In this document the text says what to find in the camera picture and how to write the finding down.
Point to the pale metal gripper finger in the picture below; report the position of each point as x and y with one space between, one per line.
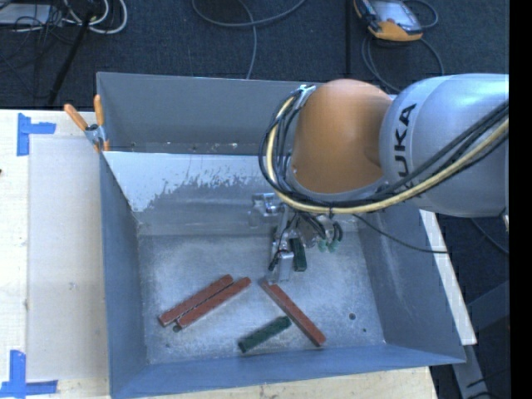
285 266

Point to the red-brown flat block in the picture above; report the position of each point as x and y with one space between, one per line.
216 302
294 313
195 300

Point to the dark green flat block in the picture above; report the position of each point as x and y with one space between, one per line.
264 334

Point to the black cylinder on white bracket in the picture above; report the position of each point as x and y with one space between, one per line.
299 256

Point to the grey metal bin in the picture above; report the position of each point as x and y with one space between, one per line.
199 247

